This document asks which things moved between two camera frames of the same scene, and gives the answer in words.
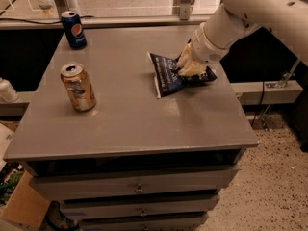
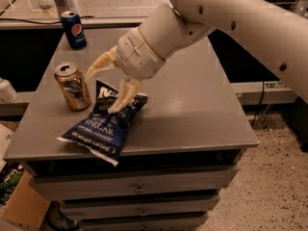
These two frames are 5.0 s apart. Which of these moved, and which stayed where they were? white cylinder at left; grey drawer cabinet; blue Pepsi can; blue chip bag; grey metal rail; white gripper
Moved: blue chip bag; white gripper
Stayed: grey drawer cabinet; grey metal rail; white cylinder at left; blue Pepsi can
